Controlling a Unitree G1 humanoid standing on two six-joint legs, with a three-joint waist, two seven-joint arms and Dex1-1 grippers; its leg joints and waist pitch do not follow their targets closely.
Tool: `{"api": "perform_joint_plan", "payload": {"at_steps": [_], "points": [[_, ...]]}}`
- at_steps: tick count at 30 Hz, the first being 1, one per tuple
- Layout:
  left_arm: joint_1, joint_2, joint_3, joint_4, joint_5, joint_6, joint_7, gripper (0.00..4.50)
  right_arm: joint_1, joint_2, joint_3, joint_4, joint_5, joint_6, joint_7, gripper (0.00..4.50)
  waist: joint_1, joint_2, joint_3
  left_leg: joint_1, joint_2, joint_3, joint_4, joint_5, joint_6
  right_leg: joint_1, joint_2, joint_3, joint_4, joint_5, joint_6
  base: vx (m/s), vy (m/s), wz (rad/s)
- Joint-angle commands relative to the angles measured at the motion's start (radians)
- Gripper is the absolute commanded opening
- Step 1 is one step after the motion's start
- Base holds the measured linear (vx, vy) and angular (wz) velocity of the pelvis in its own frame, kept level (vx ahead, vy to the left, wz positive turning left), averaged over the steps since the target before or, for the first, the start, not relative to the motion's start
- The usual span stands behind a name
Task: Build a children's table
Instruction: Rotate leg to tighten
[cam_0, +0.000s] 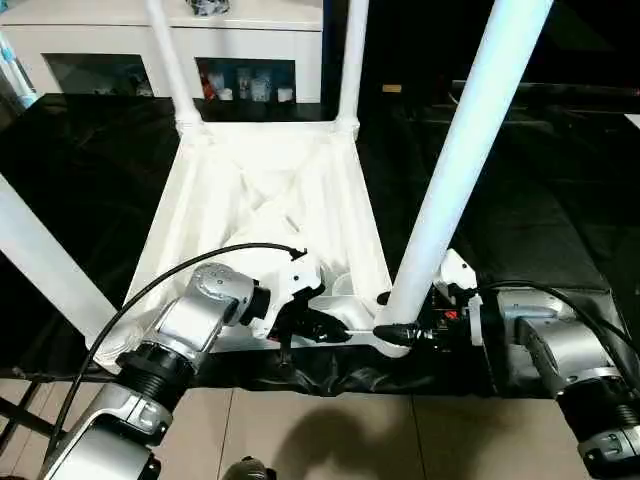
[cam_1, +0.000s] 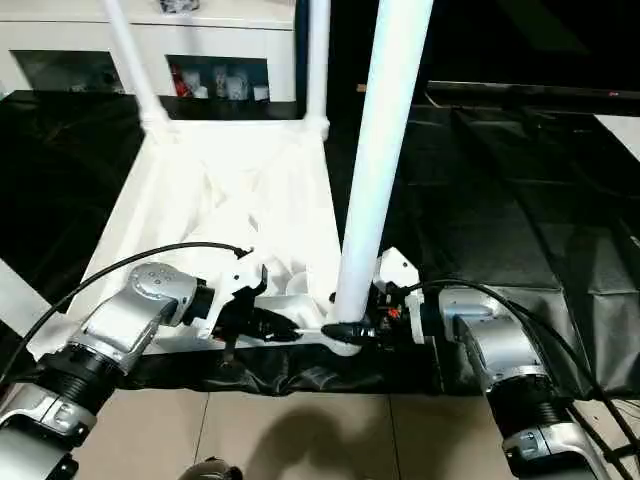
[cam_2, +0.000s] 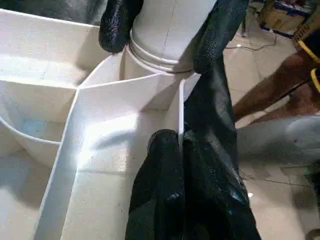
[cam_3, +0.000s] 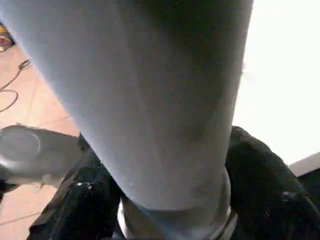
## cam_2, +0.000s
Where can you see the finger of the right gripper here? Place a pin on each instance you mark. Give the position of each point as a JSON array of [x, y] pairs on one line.
[[217, 35], [117, 25]]

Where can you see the yellow blue cardboard box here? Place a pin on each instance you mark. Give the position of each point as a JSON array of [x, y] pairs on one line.
[[280, 15]]

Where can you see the black mat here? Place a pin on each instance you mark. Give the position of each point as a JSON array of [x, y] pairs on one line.
[[210, 100]]

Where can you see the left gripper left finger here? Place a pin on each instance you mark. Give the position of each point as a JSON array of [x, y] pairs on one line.
[[157, 195]]

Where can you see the white plastic table top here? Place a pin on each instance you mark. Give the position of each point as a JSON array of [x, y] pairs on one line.
[[75, 125]]

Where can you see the white plastic table leg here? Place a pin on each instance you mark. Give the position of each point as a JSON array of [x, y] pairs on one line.
[[170, 30]]

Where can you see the bare person leg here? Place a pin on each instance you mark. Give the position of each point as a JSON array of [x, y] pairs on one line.
[[280, 80]]

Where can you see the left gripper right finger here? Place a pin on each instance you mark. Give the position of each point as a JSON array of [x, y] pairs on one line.
[[215, 205]]

